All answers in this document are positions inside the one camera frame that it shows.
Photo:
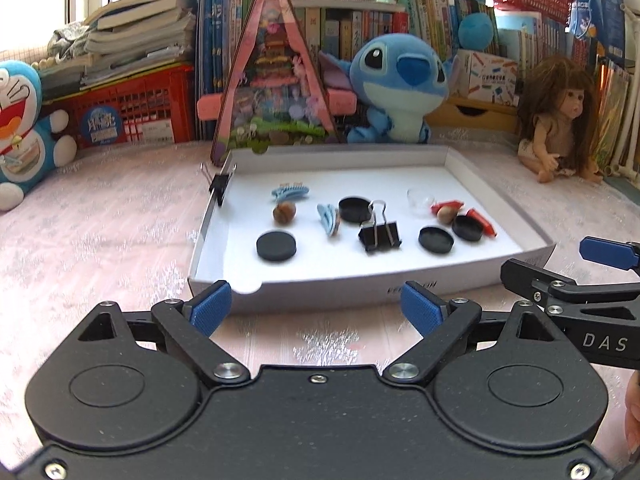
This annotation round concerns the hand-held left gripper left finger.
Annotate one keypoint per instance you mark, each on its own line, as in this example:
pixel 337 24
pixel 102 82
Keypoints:
pixel 210 307

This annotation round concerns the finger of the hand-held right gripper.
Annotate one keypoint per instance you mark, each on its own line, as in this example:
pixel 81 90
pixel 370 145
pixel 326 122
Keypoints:
pixel 525 280
pixel 607 252

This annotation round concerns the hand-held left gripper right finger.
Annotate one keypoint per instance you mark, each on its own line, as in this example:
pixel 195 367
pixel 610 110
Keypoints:
pixel 422 307

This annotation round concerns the shallow black round lid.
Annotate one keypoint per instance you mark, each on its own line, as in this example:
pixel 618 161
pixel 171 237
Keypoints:
pixel 436 239

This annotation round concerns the deep black round lid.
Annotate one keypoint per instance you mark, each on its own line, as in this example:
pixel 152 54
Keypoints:
pixel 467 227

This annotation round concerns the large black binder clip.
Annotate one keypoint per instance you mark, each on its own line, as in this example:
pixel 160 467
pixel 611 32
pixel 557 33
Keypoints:
pixel 380 235

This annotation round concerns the black round disc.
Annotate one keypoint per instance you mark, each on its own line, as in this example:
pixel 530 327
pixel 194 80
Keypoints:
pixel 276 246

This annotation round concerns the brown walnut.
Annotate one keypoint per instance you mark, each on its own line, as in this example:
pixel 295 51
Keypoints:
pixel 446 215
pixel 284 213

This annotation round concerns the clear plastic cup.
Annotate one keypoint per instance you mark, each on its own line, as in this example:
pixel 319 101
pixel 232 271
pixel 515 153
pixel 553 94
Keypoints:
pixel 421 199

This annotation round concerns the white cardboard tray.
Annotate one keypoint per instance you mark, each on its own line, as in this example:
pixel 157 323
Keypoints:
pixel 310 265

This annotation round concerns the blue claw hair clip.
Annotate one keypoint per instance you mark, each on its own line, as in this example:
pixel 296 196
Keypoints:
pixel 328 220

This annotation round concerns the blue bear hair clip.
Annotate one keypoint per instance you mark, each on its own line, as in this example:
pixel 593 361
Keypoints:
pixel 291 192

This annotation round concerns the person's right hand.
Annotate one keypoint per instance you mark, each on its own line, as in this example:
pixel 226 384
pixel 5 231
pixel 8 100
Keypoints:
pixel 635 410

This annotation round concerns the small black binder clip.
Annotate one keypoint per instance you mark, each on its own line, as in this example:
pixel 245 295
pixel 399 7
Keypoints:
pixel 220 185

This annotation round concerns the pink snowflake tablecloth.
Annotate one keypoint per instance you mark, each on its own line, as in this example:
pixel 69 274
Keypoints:
pixel 100 240

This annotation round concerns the brown-haired doll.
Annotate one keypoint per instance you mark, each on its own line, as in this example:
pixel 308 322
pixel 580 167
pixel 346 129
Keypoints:
pixel 560 120

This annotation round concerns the row of orange folders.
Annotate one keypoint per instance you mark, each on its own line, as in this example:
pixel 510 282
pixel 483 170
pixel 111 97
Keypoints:
pixel 612 110

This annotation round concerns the white pipe rack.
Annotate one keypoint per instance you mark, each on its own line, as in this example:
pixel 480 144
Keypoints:
pixel 631 110

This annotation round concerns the wooden desk shelf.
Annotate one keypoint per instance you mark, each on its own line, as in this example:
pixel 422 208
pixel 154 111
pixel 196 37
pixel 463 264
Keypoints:
pixel 470 117

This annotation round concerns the white printed box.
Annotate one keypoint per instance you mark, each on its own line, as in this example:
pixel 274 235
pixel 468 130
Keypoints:
pixel 487 77

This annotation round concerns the red plastic crate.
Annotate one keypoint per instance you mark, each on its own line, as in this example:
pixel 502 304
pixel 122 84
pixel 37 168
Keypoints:
pixel 140 105

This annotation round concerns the blue alien plush toy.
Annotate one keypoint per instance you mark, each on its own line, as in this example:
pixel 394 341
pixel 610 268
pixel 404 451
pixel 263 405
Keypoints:
pixel 400 85

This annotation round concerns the row of red-spined books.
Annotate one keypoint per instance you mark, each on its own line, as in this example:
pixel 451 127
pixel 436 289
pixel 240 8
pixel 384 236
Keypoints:
pixel 550 35

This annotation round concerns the pink triangular house model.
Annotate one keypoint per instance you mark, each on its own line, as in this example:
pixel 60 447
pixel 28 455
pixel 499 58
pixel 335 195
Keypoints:
pixel 272 85

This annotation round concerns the blue printed bag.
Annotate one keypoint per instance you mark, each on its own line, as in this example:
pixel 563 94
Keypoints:
pixel 597 15

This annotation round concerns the blue plush ball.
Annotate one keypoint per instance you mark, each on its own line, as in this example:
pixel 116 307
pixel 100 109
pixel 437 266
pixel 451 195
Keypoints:
pixel 476 30

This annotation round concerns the blue robot cat plush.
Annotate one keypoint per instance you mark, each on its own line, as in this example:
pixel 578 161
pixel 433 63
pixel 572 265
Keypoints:
pixel 25 125

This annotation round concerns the blue standing books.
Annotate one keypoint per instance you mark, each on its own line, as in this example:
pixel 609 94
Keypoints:
pixel 217 35

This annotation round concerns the row of colourful books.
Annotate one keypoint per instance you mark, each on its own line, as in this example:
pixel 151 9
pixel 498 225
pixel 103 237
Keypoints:
pixel 432 15

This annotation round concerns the row of tan books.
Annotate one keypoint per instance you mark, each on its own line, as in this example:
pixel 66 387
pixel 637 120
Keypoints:
pixel 340 30

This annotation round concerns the stack of lying books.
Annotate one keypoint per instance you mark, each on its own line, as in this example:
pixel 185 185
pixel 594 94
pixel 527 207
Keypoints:
pixel 145 20

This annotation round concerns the grey cloth pile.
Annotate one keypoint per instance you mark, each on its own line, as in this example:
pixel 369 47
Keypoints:
pixel 70 40

